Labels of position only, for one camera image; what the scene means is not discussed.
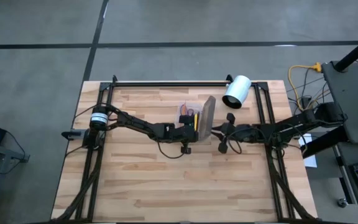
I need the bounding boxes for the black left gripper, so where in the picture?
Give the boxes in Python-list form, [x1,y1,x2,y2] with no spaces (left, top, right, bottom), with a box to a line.
[175,114,200,155]

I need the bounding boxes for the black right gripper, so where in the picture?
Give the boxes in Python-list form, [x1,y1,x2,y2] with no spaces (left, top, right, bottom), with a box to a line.
[211,113,239,154]

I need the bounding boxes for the clear plastic pencil case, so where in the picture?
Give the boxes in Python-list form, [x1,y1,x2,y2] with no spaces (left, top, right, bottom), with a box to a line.
[197,95,217,142]

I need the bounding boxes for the clear plastic supply box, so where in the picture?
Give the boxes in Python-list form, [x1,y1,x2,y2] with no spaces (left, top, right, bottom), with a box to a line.
[175,100,203,142]

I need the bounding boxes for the black power adapter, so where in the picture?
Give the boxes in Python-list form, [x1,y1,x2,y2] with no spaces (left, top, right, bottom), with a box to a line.
[301,96,315,108]

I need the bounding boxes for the white paper sheet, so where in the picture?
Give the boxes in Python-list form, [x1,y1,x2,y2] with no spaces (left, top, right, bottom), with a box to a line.
[298,133,318,169]

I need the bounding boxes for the black desk leg beam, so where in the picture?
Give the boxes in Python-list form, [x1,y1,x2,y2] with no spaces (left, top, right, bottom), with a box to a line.
[300,125,349,159]

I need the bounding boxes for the dark grey keyboard desk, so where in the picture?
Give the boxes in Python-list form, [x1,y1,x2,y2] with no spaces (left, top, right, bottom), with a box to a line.
[336,141,358,223]

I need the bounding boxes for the grey desk top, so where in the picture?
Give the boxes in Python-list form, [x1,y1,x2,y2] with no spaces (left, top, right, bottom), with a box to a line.
[321,60,358,144]

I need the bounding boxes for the black slanted pole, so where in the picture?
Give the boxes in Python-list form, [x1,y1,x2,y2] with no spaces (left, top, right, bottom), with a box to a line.
[334,30,358,73]

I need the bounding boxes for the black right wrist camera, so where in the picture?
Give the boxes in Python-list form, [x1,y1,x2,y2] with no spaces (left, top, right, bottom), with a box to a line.
[236,123,257,143]

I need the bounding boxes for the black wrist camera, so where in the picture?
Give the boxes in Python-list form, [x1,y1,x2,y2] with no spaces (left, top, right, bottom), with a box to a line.
[155,123,176,142]
[236,123,257,143]

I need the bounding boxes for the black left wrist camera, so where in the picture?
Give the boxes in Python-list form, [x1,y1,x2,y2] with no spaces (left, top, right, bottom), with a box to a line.
[155,123,176,142]

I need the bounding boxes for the black aluminium table frame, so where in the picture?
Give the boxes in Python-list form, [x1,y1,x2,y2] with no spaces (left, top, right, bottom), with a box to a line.
[53,74,318,223]

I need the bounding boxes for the yellow power cable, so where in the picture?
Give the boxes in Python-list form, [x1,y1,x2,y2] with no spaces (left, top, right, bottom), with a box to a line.
[288,62,323,101]

